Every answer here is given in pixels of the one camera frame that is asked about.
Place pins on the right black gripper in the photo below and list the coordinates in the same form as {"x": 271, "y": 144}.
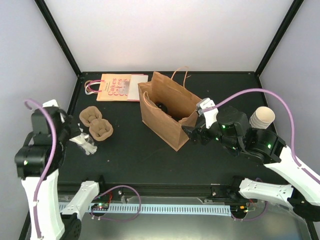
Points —
{"x": 192, "y": 131}

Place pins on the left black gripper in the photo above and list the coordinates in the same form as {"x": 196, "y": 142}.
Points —
{"x": 75, "y": 129}

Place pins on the brown paper bag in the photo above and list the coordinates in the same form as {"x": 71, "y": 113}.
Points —
{"x": 180, "y": 102}

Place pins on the brown pulp cup carrier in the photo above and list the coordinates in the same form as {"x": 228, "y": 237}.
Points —
{"x": 99, "y": 128}

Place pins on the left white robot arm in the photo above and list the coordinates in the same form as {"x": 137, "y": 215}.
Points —
{"x": 47, "y": 220}

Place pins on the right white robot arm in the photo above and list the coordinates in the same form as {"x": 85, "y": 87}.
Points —
{"x": 300, "y": 193}

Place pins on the stack of white paper cups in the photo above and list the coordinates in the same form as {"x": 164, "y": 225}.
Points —
{"x": 262, "y": 118}

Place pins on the white plastic cutlery bundle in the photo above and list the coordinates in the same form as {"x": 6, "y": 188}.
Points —
{"x": 86, "y": 143}

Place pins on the printed orange paper bag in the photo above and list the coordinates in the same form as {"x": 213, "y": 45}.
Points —
{"x": 116, "y": 87}

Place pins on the perforated white metal rail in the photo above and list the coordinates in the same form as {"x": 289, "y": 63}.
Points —
{"x": 165, "y": 209}

